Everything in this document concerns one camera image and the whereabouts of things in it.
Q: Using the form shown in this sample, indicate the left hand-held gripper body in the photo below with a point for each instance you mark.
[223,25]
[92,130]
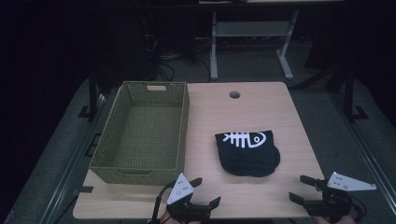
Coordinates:
[182,194]

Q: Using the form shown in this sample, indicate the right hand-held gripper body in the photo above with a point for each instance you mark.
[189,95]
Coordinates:
[339,196]

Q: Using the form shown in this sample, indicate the black fish-skeleton print cloth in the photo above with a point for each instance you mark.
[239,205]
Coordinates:
[249,158]

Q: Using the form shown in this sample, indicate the green woven basket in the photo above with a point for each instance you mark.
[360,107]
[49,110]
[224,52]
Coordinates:
[146,133]

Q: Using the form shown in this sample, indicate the person's left hand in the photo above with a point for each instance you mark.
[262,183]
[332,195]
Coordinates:
[174,219]

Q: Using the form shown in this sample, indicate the person's right hand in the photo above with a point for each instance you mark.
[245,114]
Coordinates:
[323,220]

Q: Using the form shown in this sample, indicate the black metal stand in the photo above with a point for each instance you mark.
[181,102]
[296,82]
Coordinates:
[92,93]
[350,93]

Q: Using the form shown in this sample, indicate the grey metal floor rail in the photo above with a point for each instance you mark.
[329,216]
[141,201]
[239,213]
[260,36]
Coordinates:
[370,155]
[70,168]

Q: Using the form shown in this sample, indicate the white metal desk frame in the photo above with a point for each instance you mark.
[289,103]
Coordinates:
[249,29]

